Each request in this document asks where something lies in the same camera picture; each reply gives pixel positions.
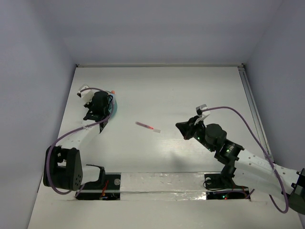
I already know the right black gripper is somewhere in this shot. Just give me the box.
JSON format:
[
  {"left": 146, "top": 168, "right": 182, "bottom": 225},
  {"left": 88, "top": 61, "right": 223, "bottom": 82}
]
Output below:
[{"left": 176, "top": 115, "right": 215, "bottom": 152}]

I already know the green round pen holder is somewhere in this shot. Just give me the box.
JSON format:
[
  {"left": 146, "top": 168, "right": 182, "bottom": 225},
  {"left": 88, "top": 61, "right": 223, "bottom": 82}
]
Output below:
[{"left": 108, "top": 91, "right": 118, "bottom": 119}]

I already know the pink gel pen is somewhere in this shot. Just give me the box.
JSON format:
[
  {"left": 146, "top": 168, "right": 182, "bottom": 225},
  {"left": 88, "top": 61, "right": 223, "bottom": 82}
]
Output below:
[{"left": 135, "top": 122, "right": 154, "bottom": 130}]

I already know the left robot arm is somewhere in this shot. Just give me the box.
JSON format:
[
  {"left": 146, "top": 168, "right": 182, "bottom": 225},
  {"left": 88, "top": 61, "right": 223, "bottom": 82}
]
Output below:
[{"left": 42, "top": 85, "right": 117, "bottom": 195}]

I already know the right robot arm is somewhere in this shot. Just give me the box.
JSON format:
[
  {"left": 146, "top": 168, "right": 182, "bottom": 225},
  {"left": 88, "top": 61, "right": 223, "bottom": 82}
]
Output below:
[{"left": 175, "top": 116, "right": 305, "bottom": 214}]

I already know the white foil front panel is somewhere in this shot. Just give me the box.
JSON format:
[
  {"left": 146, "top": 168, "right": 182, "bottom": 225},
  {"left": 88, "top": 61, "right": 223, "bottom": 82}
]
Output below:
[{"left": 120, "top": 172, "right": 207, "bottom": 201}]

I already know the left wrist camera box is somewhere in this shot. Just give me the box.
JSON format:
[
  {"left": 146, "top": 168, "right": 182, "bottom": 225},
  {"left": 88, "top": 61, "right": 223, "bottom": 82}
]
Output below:
[{"left": 77, "top": 84, "right": 94, "bottom": 105}]

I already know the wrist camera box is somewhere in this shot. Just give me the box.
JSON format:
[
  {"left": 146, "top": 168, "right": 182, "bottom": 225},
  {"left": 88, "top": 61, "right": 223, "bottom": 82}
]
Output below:
[
  {"left": 77, "top": 84, "right": 94, "bottom": 105},
  {"left": 194, "top": 104, "right": 210, "bottom": 125}
]

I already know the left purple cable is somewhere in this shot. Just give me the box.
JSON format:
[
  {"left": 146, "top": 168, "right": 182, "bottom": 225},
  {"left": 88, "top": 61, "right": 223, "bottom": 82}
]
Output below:
[{"left": 45, "top": 87, "right": 115, "bottom": 196}]

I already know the purple cable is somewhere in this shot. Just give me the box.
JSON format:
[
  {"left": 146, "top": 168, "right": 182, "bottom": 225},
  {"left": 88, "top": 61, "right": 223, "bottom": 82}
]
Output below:
[
  {"left": 202, "top": 106, "right": 290, "bottom": 213},
  {"left": 45, "top": 87, "right": 115, "bottom": 196}
]

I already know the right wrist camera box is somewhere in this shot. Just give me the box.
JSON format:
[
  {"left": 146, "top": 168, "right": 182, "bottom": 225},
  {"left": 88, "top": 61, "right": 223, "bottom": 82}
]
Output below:
[{"left": 194, "top": 104, "right": 210, "bottom": 125}]

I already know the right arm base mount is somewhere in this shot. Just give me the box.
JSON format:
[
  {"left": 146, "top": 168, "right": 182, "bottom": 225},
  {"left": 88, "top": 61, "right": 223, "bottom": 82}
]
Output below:
[{"left": 203, "top": 173, "right": 250, "bottom": 200}]

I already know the metal side rail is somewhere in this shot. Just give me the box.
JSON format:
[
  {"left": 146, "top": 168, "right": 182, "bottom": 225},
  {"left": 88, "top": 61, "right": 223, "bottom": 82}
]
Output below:
[{"left": 237, "top": 64, "right": 274, "bottom": 162}]

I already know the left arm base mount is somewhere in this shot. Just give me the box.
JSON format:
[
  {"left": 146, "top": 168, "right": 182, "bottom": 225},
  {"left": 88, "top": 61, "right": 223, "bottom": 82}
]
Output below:
[{"left": 74, "top": 164, "right": 121, "bottom": 200}]

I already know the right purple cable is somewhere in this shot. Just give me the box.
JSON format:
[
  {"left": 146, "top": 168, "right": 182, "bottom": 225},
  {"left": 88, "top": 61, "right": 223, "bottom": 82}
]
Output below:
[{"left": 202, "top": 106, "right": 290, "bottom": 213}]

